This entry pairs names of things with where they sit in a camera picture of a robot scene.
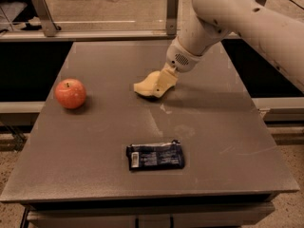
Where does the clear acrylic barrier panel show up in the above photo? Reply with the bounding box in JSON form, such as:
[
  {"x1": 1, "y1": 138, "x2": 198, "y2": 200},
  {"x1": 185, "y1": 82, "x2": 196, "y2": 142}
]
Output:
[{"x1": 0, "y1": 0, "x2": 198, "y2": 32}]

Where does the yellow sponge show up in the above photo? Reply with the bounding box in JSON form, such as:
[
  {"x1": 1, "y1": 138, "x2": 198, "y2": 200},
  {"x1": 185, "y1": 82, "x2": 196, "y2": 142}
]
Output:
[{"x1": 133, "y1": 71, "x2": 164, "y2": 98}]

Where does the dark blue rxbar wrapper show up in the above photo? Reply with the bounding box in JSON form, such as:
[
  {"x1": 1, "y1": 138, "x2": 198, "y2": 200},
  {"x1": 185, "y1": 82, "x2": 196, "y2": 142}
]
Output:
[{"x1": 125, "y1": 140, "x2": 185, "y2": 171}]

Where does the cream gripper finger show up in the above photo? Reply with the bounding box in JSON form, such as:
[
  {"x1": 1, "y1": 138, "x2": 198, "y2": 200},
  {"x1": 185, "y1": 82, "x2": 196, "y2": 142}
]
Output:
[{"x1": 152, "y1": 64, "x2": 178, "y2": 98}]

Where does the red apple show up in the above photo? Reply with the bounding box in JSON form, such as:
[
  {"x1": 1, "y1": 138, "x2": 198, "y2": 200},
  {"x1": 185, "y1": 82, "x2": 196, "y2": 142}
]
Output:
[{"x1": 54, "y1": 79, "x2": 86, "y2": 109}]

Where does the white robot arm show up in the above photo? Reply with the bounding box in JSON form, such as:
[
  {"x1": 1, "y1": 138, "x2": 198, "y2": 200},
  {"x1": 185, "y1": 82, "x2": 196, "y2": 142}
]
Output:
[{"x1": 151, "y1": 0, "x2": 304, "y2": 98}]

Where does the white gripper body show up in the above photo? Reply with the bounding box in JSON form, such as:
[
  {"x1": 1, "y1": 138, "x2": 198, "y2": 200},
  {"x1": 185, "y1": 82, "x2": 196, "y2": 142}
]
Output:
[{"x1": 166, "y1": 38, "x2": 200, "y2": 73}]

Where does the middle metal bracket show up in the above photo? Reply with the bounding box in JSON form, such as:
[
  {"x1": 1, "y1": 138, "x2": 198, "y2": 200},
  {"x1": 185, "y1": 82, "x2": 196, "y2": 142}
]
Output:
[{"x1": 166, "y1": 0, "x2": 179, "y2": 36}]

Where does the metal barrier rail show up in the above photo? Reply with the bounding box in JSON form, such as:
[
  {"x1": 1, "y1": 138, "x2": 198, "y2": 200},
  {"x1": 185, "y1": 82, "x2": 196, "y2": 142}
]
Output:
[{"x1": 0, "y1": 30, "x2": 175, "y2": 43}]

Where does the left metal bracket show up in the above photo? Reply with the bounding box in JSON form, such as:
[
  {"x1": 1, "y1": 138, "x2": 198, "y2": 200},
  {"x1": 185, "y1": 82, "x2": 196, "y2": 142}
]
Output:
[{"x1": 31, "y1": 0, "x2": 59, "y2": 37}]

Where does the grey under-table cabinet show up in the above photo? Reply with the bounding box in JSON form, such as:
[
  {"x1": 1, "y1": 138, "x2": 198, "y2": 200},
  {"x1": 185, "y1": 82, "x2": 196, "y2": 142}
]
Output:
[{"x1": 26, "y1": 202, "x2": 275, "y2": 228}]

